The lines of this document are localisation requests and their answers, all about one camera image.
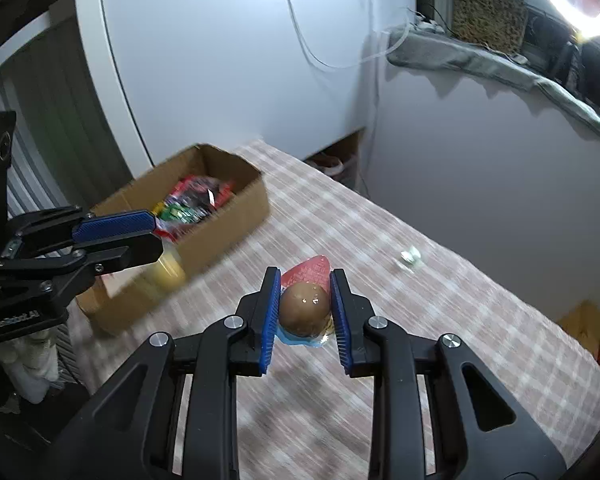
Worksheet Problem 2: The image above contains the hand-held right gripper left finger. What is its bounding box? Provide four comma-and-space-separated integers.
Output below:
52, 266, 283, 480

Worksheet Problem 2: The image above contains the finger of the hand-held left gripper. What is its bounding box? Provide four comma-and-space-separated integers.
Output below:
0, 234, 164, 306
7, 206, 157, 261

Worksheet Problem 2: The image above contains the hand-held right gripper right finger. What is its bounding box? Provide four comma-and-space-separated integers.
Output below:
330, 269, 566, 480

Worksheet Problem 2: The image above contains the braised egg packet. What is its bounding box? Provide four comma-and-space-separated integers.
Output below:
279, 255, 337, 348

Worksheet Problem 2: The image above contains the yellow snack packet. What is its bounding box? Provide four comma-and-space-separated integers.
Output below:
147, 242, 187, 293

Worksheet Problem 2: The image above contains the cardboard box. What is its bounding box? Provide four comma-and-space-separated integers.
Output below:
75, 144, 271, 337

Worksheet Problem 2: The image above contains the green snack packet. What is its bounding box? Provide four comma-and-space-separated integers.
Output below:
152, 200, 206, 226

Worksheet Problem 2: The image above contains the red snack packet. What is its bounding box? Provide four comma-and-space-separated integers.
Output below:
172, 175, 236, 211

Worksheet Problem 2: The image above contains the pink checked tablecloth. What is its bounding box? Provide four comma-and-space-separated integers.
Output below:
67, 139, 600, 480

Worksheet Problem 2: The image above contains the grey ribbed panel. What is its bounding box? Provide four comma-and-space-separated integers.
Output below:
0, 10, 136, 221

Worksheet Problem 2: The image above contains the shoe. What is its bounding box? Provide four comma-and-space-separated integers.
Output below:
307, 152, 346, 177

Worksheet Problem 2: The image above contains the white wardrobe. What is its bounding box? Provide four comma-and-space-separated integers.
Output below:
72, 0, 418, 181

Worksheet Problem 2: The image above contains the tan cardboard carton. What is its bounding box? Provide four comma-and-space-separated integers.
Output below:
555, 300, 600, 356

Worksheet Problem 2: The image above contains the grey cloth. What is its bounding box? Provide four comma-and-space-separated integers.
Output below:
386, 25, 600, 148

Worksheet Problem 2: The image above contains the leopard print cushion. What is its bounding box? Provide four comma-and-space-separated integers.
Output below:
452, 0, 528, 56

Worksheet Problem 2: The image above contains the white cable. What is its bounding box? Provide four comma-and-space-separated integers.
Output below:
275, 0, 416, 68

